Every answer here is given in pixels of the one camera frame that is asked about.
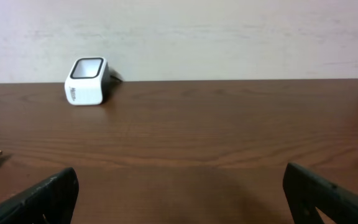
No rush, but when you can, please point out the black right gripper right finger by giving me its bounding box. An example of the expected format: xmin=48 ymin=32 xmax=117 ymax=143
xmin=283 ymin=163 xmax=358 ymax=224

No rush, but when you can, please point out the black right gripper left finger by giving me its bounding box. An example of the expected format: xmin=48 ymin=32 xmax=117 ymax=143
xmin=0 ymin=167 xmax=79 ymax=224

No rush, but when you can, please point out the white barcode scanner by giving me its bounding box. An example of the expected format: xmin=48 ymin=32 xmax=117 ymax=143
xmin=64 ymin=57 xmax=110 ymax=106

